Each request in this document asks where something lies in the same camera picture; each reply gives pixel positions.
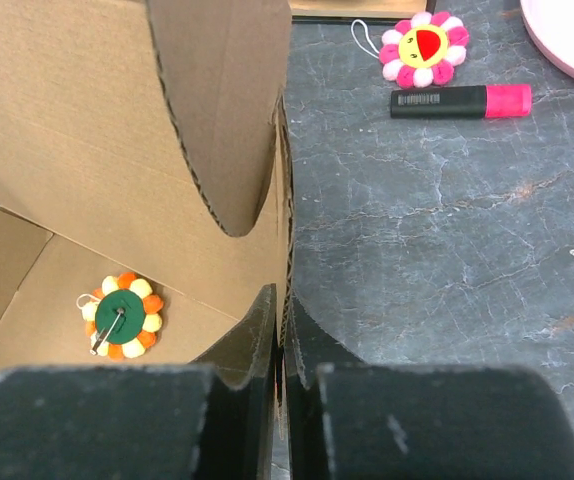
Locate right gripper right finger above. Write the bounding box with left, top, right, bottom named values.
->
left=284, top=301, right=574, bottom=479

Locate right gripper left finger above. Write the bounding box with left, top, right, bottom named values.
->
left=0, top=284, right=277, bottom=479

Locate orange flower plush keychain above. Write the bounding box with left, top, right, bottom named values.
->
left=76, top=271, right=164, bottom=361

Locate cardboard box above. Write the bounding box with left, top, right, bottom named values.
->
left=0, top=0, right=296, bottom=451

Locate pink black highlighter marker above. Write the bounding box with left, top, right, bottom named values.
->
left=389, top=84, right=532, bottom=119

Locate pink flower plush keychain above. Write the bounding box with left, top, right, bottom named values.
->
left=350, top=11, right=470, bottom=89

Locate black wire wooden shelf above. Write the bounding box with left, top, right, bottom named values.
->
left=289, top=0, right=436, bottom=22

